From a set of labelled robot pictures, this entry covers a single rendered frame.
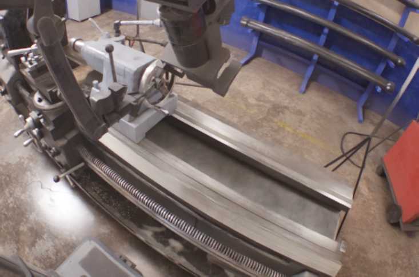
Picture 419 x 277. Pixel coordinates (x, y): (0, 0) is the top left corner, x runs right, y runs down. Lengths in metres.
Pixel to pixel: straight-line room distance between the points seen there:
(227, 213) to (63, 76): 0.71
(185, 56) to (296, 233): 0.79
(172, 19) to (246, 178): 0.95
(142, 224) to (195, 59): 1.10
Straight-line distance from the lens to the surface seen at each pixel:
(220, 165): 1.14
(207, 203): 0.89
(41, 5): 0.59
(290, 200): 1.15
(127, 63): 0.97
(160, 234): 1.29
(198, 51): 0.33
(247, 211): 0.92
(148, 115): 1.04
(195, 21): 0.29
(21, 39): 1.91
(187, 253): 1.27
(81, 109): 0.71
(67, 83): 0.66
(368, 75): 3.39
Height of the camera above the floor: 1.63
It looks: 42 degrees down
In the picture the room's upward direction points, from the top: 11 degrees clockwise
